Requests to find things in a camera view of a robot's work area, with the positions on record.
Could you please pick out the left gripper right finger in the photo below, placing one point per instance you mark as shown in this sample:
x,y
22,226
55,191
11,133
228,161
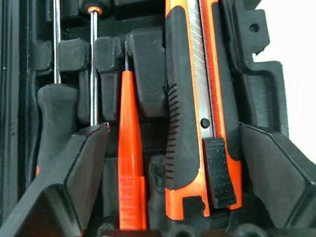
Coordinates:
x,y
284,177

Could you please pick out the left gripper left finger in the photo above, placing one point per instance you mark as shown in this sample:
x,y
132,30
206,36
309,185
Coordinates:
x,y
61,185

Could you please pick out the orange tester pen screwdriver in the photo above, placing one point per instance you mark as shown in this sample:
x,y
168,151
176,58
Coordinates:
x,y
129,148

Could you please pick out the orange black utility knife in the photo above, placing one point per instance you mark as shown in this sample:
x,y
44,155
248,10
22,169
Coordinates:
x,y
181,111

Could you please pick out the black plastic tool case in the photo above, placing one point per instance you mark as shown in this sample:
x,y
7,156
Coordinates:
x,y
148,49

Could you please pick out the thin steel screwdriver shaft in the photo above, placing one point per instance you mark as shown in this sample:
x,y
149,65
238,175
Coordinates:
x,y
94,74

